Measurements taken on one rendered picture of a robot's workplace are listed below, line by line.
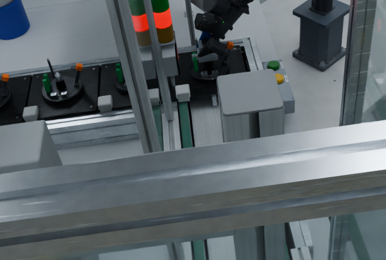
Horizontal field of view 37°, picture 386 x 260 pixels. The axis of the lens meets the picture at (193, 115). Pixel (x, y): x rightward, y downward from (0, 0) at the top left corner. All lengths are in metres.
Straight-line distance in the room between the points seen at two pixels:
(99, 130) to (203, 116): 0.34
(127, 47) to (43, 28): 1.65
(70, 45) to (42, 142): 1.71
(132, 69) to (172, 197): 0.69
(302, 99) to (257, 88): 1.41
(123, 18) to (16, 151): 0.28
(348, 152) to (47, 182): 0.14
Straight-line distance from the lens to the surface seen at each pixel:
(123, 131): 1.88
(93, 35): 2.41
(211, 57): 1.88
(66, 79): 2.00
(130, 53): 0.91
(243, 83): 0.58
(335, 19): 2.00
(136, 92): 0.97
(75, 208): 0.27
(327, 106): 1.96
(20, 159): 0.68
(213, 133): 1.80
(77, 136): 1.90
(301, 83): 2.04
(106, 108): 1.87
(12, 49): 2.48
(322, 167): 0.27
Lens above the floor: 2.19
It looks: 43 degrees down
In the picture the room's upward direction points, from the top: 9 degrees counter-clockwise
